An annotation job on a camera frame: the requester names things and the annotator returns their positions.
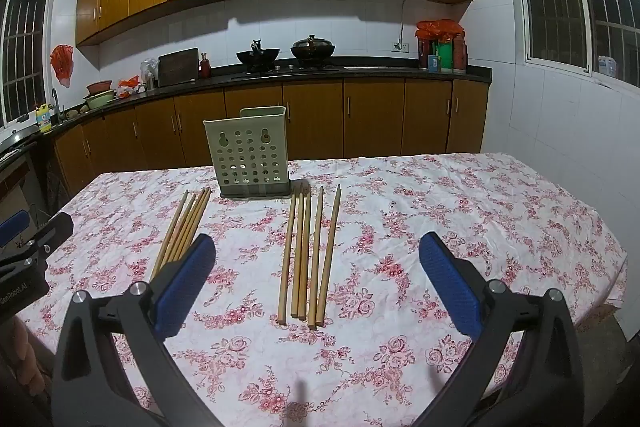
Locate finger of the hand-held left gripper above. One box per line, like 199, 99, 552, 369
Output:
0, 209, 32, 249
0, 212, 75, 269

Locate gas stove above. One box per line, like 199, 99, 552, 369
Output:
231, 63, 347, 80

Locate black wok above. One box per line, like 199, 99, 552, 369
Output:
236, 39, 281, 70

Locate person's left hand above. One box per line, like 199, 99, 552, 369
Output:
14, 314, 49, 401

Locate black countertop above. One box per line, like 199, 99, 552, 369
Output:
0, 64, 493, 142

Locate green perforated utensil holder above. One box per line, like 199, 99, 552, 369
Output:
203, 105, 293, 199

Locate clear plastic bag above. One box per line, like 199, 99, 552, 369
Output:
140, 58, 161, 90

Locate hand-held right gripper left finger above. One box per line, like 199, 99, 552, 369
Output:
51, 233, 221, 427

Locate black pot with lid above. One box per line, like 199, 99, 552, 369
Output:
290, 35, 337, 66

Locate dark cutting board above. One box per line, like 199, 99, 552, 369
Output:
158, 48, 201, 88

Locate red bag over boxes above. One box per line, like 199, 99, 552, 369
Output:
416, 20, 466, 42

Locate wooden lower cabinets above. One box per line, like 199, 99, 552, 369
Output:
47, 77, 490, 208

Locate red box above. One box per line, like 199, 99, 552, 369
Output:
452, 34, 468, 74

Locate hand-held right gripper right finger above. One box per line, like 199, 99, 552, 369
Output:
415, 231, 586, 427

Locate small barred window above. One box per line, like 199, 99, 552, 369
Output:
0, 0, 56, 130

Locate pink floral tablecloth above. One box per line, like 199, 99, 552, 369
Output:
15, 152, 628, 427

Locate red plastic bag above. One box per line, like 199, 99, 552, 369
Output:
50, 44, 74, 88

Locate green box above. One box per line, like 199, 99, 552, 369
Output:
434, 39, 455, 74

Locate green basin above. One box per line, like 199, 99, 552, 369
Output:
82, 89, 118, 110

